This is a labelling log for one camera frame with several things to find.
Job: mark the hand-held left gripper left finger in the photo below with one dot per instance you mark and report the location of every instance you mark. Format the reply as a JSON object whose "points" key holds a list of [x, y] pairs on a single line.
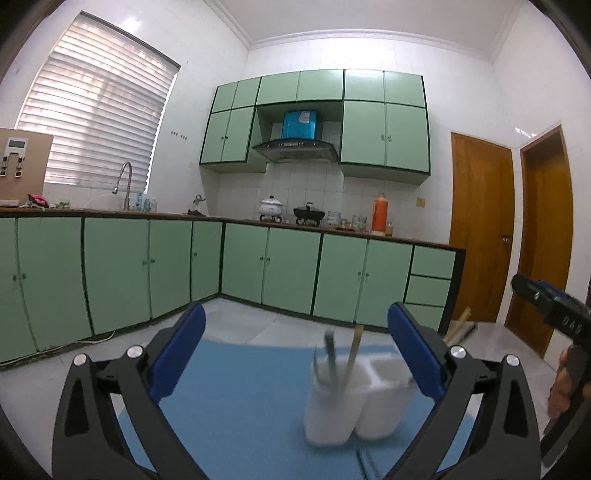
{"points": [[178, 350]]}

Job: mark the wooden door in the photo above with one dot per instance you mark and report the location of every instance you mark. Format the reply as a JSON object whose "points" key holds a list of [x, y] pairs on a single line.
{"points": [[545, 221], [480, 207]]}

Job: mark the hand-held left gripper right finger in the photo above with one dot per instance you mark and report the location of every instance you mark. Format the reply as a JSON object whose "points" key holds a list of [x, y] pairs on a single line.
{"points": [[415, 350]]}

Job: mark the black wok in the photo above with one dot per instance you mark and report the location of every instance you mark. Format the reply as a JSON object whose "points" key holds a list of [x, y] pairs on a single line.
{"points": [[309, 213]]}

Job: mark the blue table mat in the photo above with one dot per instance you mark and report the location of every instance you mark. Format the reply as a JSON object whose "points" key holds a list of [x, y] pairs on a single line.
{"points": [[240, 392]]}

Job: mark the white window blinds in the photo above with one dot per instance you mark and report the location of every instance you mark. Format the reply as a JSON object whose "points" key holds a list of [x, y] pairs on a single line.
{"points": [[92, 115]]}

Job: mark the small kettle figurine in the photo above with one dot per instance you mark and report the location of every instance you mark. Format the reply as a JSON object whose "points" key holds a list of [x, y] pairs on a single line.
{"points": [[197, 206]]}

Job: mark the glass jar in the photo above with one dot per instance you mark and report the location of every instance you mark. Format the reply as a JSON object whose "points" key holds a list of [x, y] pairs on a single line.
{"points": [[334, 219], [359, 222]]}

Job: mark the wooden chopstick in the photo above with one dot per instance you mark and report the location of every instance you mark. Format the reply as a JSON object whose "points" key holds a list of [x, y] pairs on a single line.
{"points": [[354, 350]]}

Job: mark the white cooking pot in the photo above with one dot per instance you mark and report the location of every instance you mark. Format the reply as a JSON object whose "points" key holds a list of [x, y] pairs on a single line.
{"points": [[271, 208]]}

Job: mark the green base cabinets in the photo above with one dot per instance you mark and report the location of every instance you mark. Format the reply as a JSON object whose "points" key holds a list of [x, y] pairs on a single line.
{"points": [[115, 267]]}

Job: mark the orange thermos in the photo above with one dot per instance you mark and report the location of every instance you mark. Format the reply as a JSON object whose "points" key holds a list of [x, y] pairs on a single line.
{"points": [[379, 214]]}

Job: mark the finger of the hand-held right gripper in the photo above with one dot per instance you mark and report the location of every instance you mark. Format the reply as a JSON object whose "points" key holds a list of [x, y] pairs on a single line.
{"points": [[540, 290]]}

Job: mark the blue box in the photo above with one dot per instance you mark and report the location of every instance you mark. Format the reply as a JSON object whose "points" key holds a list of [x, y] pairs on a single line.
{"points": [[300, 124]]}

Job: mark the white plastic utensil holder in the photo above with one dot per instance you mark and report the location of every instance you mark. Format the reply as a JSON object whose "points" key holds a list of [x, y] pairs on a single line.
{"points": [[332, 415]]}

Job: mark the brown box with white panel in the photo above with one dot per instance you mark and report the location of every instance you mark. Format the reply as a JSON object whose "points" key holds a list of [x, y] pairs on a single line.
{"points": [[32, 170]]}

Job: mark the pink cloth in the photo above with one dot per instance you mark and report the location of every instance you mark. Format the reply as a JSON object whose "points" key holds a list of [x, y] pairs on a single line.
{"points": [[39, 201]]}

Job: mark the metal kitchen faucet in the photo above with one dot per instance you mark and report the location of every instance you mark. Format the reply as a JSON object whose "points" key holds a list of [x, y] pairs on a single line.
{"points": [[127, 184]]}

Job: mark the person's right hand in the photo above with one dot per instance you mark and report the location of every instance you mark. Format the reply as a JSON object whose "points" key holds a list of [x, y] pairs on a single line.
{"points": [[561, 387]]}

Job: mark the green wall cabinets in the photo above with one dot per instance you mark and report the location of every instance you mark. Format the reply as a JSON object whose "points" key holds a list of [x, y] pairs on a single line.
{"points": [[364, 134]]}

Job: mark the range hood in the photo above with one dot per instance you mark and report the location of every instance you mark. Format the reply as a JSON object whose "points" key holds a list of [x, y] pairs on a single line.
{"points": [[295, 150]]}

